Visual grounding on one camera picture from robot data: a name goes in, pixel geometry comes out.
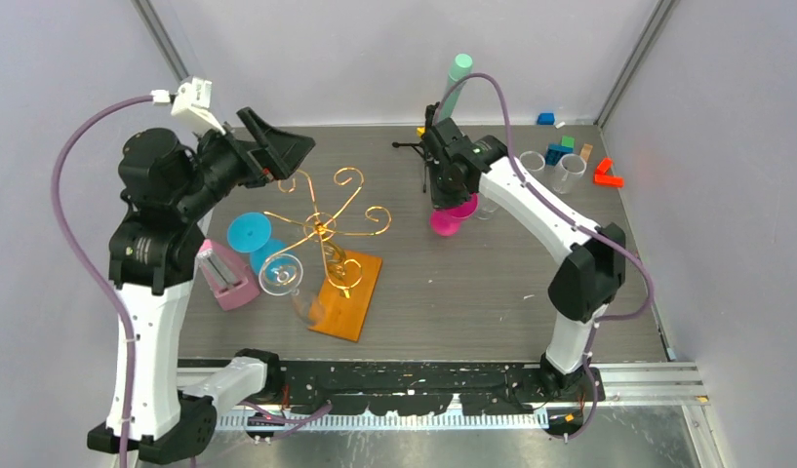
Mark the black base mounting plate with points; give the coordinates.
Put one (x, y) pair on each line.
(419, 388)

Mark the red plastic block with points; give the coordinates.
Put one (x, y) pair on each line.
(603, 175)

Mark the tan wooden block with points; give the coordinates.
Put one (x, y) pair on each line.
(585, 152)

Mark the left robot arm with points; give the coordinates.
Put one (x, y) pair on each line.
(168, 188)

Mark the mint green microphone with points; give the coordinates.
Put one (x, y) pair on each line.
(461, 66)

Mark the clear wine glass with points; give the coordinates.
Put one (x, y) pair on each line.
(568, 171)
(486, 207)
(282, 274)
(534, 163)

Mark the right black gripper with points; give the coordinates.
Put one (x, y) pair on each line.
(441, 200)

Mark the pink metronome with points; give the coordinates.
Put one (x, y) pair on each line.
(230, 279)

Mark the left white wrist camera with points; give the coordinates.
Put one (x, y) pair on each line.
(191, 106)

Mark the pink wine glass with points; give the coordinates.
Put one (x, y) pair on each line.
(447, 222)

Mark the orange wooden rack base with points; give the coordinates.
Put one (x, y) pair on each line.
(343, 306)

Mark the black tripod mic stand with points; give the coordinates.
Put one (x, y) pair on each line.
(419, 146)

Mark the gold wire glass rack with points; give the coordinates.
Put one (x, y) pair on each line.
(322, 227)

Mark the blue lego brick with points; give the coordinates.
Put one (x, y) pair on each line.
(554, 152)

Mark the blue wine glass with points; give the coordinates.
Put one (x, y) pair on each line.
(251, 233)

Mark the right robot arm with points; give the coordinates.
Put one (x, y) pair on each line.
(591, 267)

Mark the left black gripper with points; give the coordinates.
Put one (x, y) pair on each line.
(270, 155)

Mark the blue block by wall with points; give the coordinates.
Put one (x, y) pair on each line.
(546, 119)

